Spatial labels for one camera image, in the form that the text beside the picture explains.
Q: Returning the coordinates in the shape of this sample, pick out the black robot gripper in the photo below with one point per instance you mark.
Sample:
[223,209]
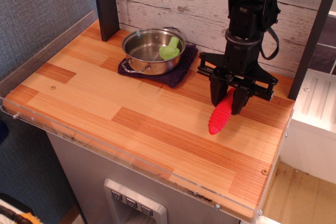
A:
[238,67]

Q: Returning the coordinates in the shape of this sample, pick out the red-handled metal spoon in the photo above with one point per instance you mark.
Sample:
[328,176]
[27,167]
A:
[221,113]

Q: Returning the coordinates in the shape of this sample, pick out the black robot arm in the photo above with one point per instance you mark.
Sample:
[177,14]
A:
[247,17]

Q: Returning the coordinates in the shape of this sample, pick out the dark purple cloth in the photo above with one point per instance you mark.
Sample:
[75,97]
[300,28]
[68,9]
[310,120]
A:
[172,78]

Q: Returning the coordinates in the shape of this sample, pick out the green toy vegetable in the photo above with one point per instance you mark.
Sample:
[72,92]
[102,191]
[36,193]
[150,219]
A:
[171,50]

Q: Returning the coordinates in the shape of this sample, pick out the white toy sink unit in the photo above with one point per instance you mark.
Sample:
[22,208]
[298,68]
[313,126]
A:
[309,145]

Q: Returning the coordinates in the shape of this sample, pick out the stainless steel pot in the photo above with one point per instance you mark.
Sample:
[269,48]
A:
[142,50]

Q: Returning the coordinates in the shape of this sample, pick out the silver toy fridge cabinet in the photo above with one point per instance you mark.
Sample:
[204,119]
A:
[110,192]

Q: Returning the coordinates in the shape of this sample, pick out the clear acrylic table guard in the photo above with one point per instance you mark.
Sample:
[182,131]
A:
[168,140]

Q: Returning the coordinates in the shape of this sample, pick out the yellow object bottom left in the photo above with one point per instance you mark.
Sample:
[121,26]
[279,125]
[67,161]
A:
[26,218]

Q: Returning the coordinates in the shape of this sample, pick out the dark right shelf post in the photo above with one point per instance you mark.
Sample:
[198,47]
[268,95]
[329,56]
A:
[312,41]

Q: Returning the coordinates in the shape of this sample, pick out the dark shelf post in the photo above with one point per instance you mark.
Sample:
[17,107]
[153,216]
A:
[312,41]
[108,18]

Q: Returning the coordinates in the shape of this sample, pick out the dark left shelf post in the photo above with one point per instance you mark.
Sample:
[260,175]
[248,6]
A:
[108,18]

